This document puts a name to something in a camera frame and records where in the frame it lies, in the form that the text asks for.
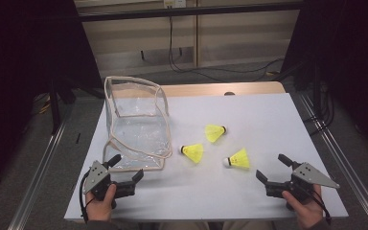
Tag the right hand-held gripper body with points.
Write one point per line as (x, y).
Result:
(310, 174)

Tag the white table sheet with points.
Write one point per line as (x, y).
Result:
(268, 127)

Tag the small black stick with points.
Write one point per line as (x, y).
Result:
(77, 138)

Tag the aluminium floor rail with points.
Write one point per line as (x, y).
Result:
(341, 159)
(38, 179)

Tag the black metal stand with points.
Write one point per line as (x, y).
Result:
(55, 108)

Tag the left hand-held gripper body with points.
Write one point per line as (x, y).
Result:
(97, 175)

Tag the black horizontal bar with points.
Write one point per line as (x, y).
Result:
(188, 12)

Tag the yellow shuttlecock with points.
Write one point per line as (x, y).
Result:
(239, 159)
(214, 132)
(194, 152)

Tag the person's left hand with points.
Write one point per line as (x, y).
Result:
(99, 209)

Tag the black curtain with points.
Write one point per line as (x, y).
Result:
(12, 64)
(357, 48)

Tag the person's right hand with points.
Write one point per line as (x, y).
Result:
(308, 212)

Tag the white wall socket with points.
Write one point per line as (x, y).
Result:
(174, 3)

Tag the clear plastic bag beige trim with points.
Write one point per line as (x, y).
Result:
(140, 134)

